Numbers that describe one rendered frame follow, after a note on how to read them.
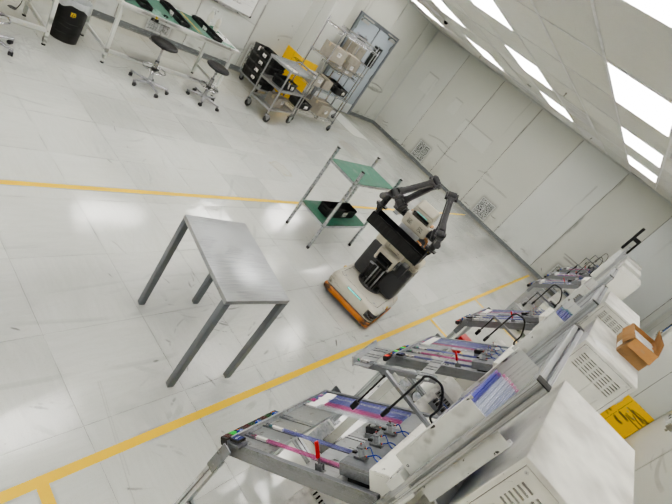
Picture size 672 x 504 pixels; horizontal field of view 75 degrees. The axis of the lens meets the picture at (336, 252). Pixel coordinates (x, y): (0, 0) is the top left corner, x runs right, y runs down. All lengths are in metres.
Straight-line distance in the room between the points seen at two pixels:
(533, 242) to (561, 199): 1.17
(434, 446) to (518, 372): 0.62
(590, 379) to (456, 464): 1.49
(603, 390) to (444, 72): 11.00
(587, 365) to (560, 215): 8.97
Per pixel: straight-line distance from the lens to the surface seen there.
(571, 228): 11.53
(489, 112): 12.26
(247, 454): 1.96
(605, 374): 2.76
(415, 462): 1.47
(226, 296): 2.43
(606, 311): 4.16
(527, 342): 2.76
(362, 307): 4.37
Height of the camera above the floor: 2.31
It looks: 26 degrees down
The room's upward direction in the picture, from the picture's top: 38 degrees clockwise
